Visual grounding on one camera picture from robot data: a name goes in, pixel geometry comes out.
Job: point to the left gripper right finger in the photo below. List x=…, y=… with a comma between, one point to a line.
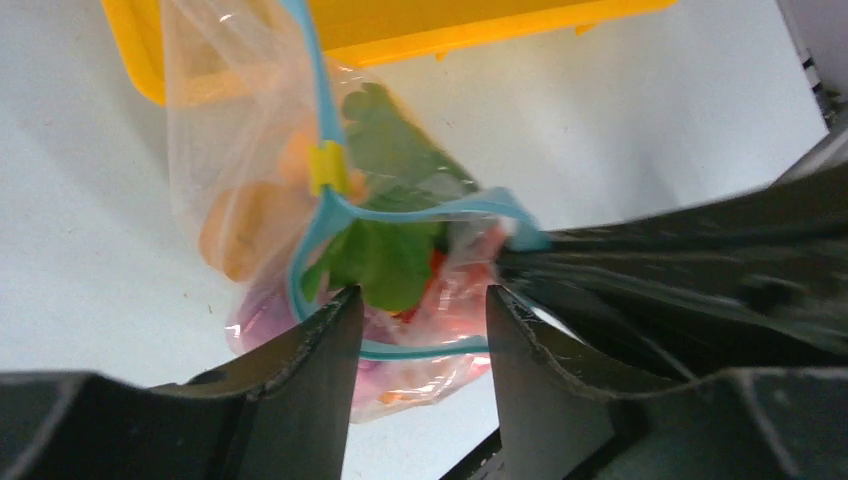
x=567, y=411

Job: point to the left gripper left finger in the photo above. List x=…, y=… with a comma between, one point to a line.
x=280, y=411

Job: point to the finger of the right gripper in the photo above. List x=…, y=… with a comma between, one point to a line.
x=759, y=280

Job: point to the fried dough pieces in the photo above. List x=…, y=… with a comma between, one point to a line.
x=248, y=225

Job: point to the red carrot with leaves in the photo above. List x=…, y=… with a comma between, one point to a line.
x=438, y=268

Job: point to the clear zip top bag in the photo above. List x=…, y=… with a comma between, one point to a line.
x=240, y=78

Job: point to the yellow plastic tray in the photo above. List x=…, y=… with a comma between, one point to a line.
x=369, y=33

